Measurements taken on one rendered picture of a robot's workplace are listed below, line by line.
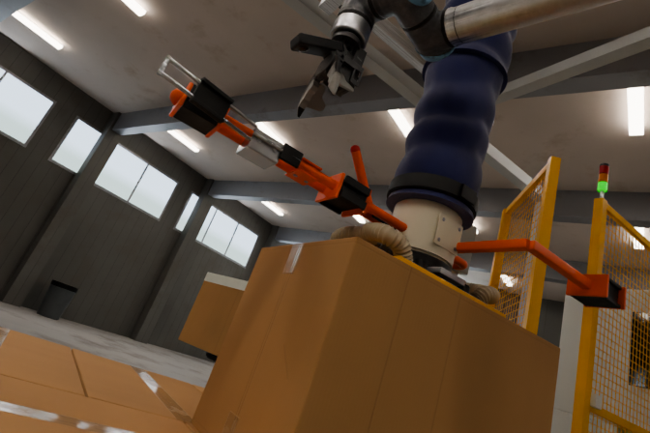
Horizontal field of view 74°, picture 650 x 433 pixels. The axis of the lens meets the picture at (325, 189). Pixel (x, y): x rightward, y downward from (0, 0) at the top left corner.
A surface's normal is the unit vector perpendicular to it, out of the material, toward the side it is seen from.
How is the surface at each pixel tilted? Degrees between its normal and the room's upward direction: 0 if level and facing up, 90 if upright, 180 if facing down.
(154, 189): 90
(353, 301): 90
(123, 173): 90
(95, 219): 90
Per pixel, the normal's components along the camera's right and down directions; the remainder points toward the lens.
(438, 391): 0.52, -0.16
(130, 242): 0.79, 0.03
